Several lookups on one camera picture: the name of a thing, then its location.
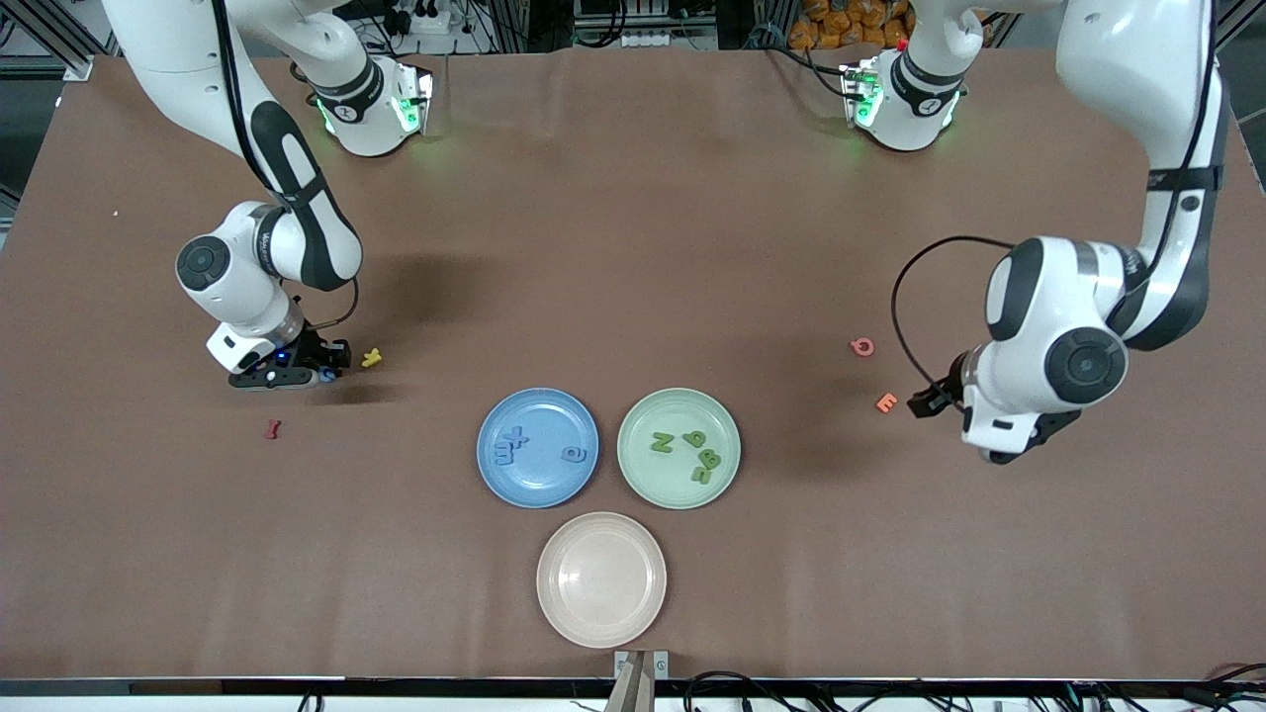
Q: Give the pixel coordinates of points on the blue letter x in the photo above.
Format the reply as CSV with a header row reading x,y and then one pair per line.
x,y
517,436

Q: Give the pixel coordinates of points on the green plate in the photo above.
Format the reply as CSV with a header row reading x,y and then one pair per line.
x,y
643,475

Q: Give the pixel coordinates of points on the brown table cover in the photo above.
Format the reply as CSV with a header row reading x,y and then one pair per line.
x,y
633,247

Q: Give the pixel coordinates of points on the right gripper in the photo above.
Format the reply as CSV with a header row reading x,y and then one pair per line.
x,y
315,349

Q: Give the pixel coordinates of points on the pink letter Q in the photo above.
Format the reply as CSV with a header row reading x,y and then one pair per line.
x,y
856,348

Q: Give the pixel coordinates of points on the beige plate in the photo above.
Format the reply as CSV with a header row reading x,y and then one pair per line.
x,y
601,579

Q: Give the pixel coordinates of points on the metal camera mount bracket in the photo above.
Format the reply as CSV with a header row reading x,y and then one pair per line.
x,y
641,682

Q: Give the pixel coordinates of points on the green letter B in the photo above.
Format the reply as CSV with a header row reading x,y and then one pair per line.
x,y
709,459

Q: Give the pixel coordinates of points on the orange letter E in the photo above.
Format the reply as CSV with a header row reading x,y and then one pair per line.
x,y
884,401

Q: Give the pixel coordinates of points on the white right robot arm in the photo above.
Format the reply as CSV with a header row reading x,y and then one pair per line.
x,y
242,292

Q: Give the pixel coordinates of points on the white power strip with plugs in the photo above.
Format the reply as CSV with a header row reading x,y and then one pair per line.
x,y
435,20

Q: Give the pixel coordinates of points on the blue letter a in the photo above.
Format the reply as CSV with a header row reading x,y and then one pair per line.
x,y
574,455

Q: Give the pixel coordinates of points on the metal equipment rack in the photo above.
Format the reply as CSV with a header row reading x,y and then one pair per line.
x,y
643,12

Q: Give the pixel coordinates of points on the blue letter m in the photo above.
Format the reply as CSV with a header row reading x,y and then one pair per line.
x,y
504,455

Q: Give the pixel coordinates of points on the bag of orange fruit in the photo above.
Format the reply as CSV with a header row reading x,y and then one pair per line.
x,y
841,20

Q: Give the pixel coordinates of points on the green letter N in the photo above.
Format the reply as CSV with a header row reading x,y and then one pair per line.
x,y
661,442

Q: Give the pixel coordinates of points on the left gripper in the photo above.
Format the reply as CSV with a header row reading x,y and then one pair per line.
x,y
947,392

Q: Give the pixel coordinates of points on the blue plate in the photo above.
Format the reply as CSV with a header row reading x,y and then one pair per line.
x,y
544,485

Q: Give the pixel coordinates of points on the yellow letter k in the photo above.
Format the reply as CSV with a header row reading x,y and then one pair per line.
x,y
371,357

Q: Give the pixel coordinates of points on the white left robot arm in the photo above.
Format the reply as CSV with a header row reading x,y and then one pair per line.
x,y
1039,326

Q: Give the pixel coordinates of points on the aluminium frame post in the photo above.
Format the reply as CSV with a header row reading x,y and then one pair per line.
x,y
79,67

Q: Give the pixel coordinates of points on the black table edge rail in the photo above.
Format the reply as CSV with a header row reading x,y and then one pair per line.
x,y
396,686

